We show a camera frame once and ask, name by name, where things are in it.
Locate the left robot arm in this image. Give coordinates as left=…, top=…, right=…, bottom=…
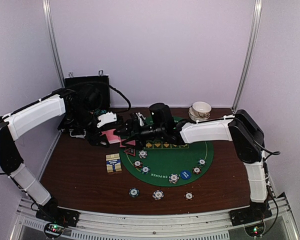
left=0, top=82, right=117, bottom=222

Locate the pink card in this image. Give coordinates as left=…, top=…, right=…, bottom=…
left=119, top=139, right=136, bottom=148

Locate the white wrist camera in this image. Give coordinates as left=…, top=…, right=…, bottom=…
left=96, top=112, right=117, bottom=128
left=136, top=112, right=146, bottom=127

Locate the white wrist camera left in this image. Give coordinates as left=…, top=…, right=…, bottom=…
left=96, top=112, right=117, bottom=128

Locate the black chip carrying case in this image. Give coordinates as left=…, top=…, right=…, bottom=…
left=58, top=75, right=111, bottom=132

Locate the blue chip stack mat bottom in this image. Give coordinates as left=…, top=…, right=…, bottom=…
left=168, top=173, right=180, bottom=184

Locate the teal chip stack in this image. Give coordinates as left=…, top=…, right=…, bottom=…
left=94, top=109, right=107, bottom=116

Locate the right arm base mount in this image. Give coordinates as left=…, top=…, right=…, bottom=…
left=229, top=206, right=273, bottom=226

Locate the round green poker mat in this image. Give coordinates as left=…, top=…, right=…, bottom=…
left=119, top=140, right=214, bottom=187

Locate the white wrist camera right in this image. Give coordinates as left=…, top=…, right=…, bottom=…
left=136, top=112, right=146, bottom=127

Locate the brown red chip stack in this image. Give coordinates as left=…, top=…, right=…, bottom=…
left=184, top=191, right=194, bottom=201

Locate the green blue chip mat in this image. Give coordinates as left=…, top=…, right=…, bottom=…
left=140, top=166, right=151, bottom=175
left=197, top=158, right=206, bottom=167

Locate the gold card deck box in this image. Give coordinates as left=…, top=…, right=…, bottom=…
left=105, top=153, right=122, bottom=173

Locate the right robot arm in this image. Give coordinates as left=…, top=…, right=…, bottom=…
left=114, top=102, right=269, bottom=221

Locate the blue round blind button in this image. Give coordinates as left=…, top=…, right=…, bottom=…
left=179, top=170, right=192, bottom=180

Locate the red black triangular button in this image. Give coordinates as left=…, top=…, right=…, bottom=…
left=123, top=147, right=136, bottom=157

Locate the pink backed card deck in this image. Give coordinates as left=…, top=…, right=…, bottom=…
left=101, top=129, right=121, bottom=144

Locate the dark blue chip stack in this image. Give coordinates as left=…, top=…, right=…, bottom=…
left=128, top=187, right=140, bottom=198

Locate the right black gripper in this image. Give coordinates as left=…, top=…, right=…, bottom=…
left=113, top=118, right=165, bottom=150

